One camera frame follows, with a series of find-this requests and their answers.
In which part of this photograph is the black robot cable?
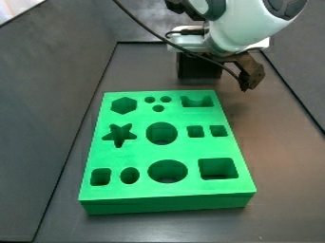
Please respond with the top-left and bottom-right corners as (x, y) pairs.
(112, 0), (249, 93)

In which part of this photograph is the green foam shape board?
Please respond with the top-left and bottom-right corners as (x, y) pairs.
(79, 90), (257, 215)

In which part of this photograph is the brown star prism block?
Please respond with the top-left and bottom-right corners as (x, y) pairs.
(236, 52), (265, 91)

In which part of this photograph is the dark grey curved fixture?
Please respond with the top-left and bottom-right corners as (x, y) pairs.
(176, 52), (222, 79)

